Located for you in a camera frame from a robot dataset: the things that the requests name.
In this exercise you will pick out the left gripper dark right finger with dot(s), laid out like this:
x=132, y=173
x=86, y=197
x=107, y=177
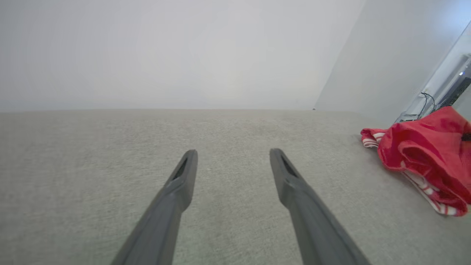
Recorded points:
x=312, y=228

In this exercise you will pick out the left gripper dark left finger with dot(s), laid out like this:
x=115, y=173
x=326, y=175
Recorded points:
x=165, y=221

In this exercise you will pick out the red garment with white trim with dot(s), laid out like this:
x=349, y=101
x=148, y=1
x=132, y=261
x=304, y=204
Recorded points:
x=427, y=154

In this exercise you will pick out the dark electronic device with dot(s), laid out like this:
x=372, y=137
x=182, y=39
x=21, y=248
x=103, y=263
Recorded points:
x=456, y=92

